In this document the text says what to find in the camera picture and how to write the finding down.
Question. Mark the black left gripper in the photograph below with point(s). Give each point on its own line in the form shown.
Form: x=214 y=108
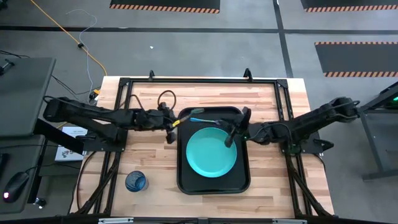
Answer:
x=154 y=119

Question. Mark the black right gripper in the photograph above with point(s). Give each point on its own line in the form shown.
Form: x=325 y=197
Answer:
x=245 y=127

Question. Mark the teal plate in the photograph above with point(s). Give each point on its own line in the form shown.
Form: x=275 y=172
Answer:
x=208 y=155

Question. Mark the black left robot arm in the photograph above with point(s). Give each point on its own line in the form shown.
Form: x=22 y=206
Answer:
x=93 y=113

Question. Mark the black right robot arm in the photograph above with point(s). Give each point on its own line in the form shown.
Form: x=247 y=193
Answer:
x=311 y=119

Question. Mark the black plastic tray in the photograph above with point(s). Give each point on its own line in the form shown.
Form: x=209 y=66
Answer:
x=214 y=185

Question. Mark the blue translucent cup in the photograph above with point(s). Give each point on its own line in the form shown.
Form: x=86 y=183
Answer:
x=136 y=181

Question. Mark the yellow power plug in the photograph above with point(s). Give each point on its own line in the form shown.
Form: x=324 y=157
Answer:
x=96 y=92

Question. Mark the white paper box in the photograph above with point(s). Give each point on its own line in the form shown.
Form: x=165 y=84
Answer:
x=74 y=130

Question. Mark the black orange-striped floor mat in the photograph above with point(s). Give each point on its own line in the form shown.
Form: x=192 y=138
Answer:
x=357 y=59
x=351 y=3
x=164 y=3

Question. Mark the black desk support bar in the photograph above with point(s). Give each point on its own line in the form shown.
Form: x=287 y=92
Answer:
x=56 y=135

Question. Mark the black metal table stand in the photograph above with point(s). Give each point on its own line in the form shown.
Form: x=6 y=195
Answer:
x=371 y=143

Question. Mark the dark grey desk platform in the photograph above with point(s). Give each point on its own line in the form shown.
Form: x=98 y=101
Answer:
x=25 y=96

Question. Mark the desk caster wheel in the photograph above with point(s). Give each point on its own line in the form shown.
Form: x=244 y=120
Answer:
x=40 y=202

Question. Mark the dark grey desk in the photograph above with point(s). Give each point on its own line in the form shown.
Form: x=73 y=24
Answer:
x=21 y=155

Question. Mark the black computer mouse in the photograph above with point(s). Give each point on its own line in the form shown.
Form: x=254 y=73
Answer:
x=15 y=186

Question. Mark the black aluminium rig frame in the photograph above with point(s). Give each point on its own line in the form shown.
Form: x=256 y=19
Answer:
x=202 y=81

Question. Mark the white frame bracket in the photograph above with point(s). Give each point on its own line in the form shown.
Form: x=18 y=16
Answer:
x=116 y=220

